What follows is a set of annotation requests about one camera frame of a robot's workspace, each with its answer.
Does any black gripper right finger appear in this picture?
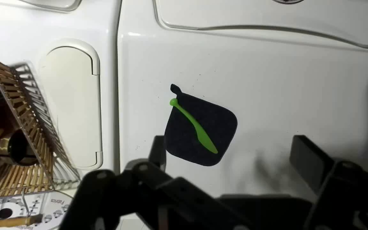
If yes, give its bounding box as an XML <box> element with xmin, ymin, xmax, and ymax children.
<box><xmin>289</xmin><ymin>134</ymin><xmax>368</xmax><ymax>230</ymax></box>

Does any cream lint filter door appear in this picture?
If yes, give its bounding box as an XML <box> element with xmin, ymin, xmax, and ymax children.
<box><xmin>38</xmin><ymin>43</ymin><xmax>105</xmax><ymax>170</ymax></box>

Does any green plastic knife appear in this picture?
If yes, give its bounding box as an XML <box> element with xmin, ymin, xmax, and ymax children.
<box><xmin>169</xmin><ymin>97</ymin><xmax>220</xmax><ymax>156</ymax></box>

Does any black gold capped bottle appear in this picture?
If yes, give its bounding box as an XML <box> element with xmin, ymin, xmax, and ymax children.
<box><xmin>0</xmin><ymin>129</ymin><xmax>38</xmax><ymax>167</ymax></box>

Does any tan bar control knob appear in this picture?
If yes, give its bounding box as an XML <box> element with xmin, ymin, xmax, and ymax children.
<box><xmin>0</xmin><ymin>213</ymin><xmax>45</xmax><ymax>230</ymax></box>

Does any white washer with lint door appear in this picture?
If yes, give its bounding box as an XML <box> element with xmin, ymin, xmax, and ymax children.
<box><xmin>0</xmin><ymin>0</ymin><xmax>122</xmax><ymax>230</ymax></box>

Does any dark quilted pot holder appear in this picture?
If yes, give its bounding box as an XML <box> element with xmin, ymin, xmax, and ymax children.
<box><xmin>162</xmin><ymin>83</ymin><xmax>239</xmax><ymax>167</ymax></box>

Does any white washer with oval panel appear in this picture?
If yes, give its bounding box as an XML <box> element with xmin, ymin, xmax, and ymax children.
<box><xmin>118</xmin><ymin>0</ymin><xmax>368</xmax><ymax>230</ymax></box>

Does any wicker basket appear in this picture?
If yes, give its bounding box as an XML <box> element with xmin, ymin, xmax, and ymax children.
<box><xmin>0</xmin><ymin>47</ymin><xmax>82</xmax><ymax>201</ymax></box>

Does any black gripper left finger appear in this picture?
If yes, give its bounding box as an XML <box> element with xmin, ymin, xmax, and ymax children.
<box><xmin>60</xmin><ymin>134</ymin><xmax>249</xmax><ymax>230</ymax></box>

